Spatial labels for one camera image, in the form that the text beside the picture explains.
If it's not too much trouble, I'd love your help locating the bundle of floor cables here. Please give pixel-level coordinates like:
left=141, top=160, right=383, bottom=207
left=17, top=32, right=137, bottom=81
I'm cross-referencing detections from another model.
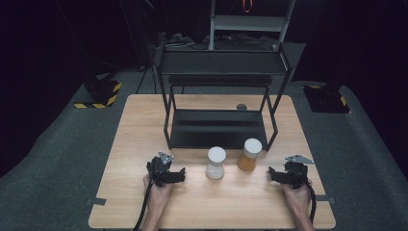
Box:
left=156, top=31, right=278, bottom=52

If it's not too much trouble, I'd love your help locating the grey metal stand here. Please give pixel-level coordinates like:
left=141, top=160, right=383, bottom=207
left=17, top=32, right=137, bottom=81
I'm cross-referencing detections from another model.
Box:
left=208, top=0, right=296, bottom=52

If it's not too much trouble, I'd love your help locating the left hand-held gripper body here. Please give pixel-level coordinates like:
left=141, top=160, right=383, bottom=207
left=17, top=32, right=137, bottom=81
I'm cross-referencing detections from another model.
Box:
left=146, top=151, right=176, bottom=189

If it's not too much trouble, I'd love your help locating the stand base with striped tape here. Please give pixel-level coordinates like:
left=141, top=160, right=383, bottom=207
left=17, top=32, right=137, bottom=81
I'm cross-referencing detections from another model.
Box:
left=73, top=80, right=123, bottom=110
left=302, top=84, right=351, bottom=114

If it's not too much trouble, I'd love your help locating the grey tape piece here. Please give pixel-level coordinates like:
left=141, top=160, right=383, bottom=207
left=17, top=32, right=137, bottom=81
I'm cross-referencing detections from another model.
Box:
left=316, top=194, right=336, bottom=205
left=86, top=196, right=108, bottom=207

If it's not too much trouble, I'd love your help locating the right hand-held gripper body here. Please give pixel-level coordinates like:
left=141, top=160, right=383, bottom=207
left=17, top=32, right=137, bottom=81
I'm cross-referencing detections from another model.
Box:
left=283, top=154, right=315, bottom=191

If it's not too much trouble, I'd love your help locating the person's right hand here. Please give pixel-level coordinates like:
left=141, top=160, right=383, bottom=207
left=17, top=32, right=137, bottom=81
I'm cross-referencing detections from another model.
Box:
left=281, top=182, right=313, bottom=216

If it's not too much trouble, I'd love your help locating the person's left hand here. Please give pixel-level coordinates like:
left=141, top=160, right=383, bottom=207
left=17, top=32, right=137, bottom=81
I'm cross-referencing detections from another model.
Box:
left=142, top=174, right=176, bottom=213

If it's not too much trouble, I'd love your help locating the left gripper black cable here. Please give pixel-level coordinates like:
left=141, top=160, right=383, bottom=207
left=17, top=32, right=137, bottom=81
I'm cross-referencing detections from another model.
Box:
left=133, top=181, right=155, bottom=231

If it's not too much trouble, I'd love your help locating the orange powder jar white lid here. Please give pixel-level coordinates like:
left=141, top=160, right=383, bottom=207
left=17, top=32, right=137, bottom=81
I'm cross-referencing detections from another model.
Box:
left=237, top=138, right=264, bottom=172

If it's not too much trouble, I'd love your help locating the black metal two-tier rack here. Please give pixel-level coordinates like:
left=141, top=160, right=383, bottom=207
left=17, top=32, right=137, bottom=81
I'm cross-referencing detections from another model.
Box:
left=156, top=42, right=294, bottom=152

